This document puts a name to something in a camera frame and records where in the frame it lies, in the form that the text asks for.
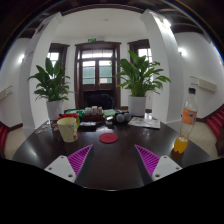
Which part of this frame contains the flat round red coaster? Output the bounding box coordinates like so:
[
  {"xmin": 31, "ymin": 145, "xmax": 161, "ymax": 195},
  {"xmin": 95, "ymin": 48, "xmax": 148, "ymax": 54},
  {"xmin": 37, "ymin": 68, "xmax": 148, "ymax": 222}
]
[{"xmin": 98, "ymin": 132, "xmax": 119, "ymax": 144}]

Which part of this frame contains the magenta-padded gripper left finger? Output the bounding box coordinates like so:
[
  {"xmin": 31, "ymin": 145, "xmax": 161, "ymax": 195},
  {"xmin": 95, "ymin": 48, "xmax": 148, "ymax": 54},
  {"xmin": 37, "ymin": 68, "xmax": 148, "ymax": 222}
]
[{"xmin": 44, "ymin": 144, "xmax": 94, "ymax": 184}]

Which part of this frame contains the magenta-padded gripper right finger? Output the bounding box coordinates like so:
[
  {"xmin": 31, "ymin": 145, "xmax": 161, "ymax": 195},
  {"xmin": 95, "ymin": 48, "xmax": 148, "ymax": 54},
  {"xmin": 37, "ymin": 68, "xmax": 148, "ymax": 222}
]
[{"xmin": 134, "ymin": 144, "xmax": 183, "ymax": 183}]

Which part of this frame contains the cream paper cup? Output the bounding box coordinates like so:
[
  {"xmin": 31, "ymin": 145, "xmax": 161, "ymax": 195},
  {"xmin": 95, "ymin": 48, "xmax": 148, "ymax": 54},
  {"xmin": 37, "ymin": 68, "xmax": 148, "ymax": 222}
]
[{"xmin": 56, "ymin": 116, "xmax": 80, "ymax": 144}]

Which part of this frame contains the dark framed window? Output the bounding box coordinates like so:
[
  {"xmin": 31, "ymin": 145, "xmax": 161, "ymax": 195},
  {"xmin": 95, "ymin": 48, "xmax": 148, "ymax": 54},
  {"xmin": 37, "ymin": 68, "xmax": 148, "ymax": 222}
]
[
  {"xmin": 47, "ymin": 42, "xmax": 70, "ymax": 69},
  {"xmin": 127, "ymin": 38, "xmax": 154, "ymax": 64}
]

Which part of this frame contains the clear orange drink bottle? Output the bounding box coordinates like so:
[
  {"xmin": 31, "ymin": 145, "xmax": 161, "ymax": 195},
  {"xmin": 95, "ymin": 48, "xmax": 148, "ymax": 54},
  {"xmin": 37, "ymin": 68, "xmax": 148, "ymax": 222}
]
[{"xmin": 173, "ymin": 87, "xmax": 199, "ymax": 155}]

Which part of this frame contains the small potted leafy plant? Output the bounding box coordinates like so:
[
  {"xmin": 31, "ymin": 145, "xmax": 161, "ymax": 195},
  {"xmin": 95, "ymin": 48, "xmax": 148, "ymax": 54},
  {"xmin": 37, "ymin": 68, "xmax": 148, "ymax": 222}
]
[{"xmin": 27, "ymin": 57, "xmax": 73, "ymax": 122}]

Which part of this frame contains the red sofa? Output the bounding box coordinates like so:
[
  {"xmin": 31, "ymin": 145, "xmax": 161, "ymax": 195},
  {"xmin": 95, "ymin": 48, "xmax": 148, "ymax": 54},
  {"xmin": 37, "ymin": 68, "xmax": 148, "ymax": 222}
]
[
  {"xmin": 205, "ymin": 104, "xmax": 224, "ymax": 141},
  {"xmin": 0, "ymin": 121, "xmax": 9, "ymax": 158}
]

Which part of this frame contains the large potted leafy plant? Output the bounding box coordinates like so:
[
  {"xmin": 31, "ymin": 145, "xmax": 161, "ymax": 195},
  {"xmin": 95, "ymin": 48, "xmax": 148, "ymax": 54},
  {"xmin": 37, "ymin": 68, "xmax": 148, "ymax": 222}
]
[{"xmin": 114, "ymin": 49, "xmax": 172, "ymax": 118}]

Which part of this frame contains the white printed paper sheet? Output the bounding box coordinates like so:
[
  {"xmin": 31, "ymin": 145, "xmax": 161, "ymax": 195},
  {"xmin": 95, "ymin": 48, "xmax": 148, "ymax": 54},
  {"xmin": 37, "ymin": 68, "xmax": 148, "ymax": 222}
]
[{"xmin": 127, "ymin": 115, "xmax": 162, "ymax": 130}]

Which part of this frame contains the red box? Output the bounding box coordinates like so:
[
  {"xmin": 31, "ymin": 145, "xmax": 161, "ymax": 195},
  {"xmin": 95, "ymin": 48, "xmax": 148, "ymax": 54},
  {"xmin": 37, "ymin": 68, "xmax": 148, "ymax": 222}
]
[{"xmin": 57, "ymin": 112, "xmax": 81, "ymax": 129}]

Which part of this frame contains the black chair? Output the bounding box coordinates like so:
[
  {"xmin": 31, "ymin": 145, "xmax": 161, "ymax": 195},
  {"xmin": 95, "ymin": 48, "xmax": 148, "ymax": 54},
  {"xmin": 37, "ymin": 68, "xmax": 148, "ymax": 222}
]
[{"xmin": 83, "ymin": 89, "xmax": 115, "ymax": 110}]

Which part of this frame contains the wall lamp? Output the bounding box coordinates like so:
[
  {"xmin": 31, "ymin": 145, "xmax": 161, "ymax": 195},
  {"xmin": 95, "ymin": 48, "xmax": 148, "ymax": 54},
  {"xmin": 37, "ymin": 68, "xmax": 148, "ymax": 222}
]
[
  {"xmin": 178, "ymin": 46, "xmax": 188, "ymax": 57},
  {"xmin": 17, "ymin": 53, "xmax": 26, "ymax": 65}
]

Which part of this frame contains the flat black device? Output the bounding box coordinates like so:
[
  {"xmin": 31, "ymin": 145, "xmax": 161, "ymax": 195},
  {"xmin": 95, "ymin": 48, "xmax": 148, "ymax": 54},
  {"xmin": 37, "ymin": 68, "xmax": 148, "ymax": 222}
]
[{"xmin": 79, "ymin": 121, "xmax": 98, "ymax": 128}]

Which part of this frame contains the green book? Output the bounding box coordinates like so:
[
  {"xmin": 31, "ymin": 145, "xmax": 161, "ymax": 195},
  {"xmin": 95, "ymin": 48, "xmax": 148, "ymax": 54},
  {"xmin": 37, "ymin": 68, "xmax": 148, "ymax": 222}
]
[{"xmin": 103, "ymin": 108, "xmax": 117, "ymax": 118}]

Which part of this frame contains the dark wooden glazed door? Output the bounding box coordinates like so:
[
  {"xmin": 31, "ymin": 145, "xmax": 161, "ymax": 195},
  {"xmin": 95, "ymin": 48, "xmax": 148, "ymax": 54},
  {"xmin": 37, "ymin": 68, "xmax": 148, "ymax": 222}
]
[{"xmin": 74, "ymin": 41, "xmax": 122, "ymax": 110}]

